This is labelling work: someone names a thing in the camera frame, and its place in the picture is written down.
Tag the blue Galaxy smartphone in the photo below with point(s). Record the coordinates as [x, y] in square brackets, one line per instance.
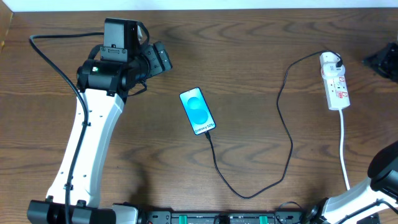
[197, 111]

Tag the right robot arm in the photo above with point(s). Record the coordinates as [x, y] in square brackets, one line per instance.
[378, 191]

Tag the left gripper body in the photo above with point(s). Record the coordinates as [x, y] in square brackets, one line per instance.
[160, 58]

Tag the white USB charger plug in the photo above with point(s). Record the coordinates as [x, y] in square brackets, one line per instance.
[332, 70]

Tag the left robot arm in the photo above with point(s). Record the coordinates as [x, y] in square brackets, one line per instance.
[105, 81]

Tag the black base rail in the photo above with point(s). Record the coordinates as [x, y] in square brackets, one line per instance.
[167, 217]

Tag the white power strip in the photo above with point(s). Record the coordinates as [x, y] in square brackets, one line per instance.
[335, 88]

